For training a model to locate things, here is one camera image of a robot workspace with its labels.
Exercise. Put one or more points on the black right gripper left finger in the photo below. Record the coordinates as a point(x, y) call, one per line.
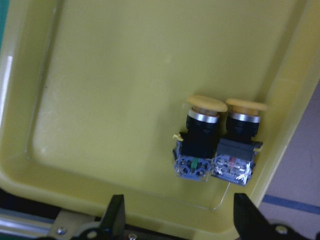
point(112, 223)

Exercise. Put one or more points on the yellow push button switch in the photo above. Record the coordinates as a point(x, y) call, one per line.
point(195, 149)
point(234, 159)

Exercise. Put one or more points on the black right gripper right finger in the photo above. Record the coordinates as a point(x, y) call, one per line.
point(249, 221)

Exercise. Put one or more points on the yellow plastic tray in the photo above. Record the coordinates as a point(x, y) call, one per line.
point(92, 92)

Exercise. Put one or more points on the green plastic tray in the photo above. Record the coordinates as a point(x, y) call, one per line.
point(3, 15)

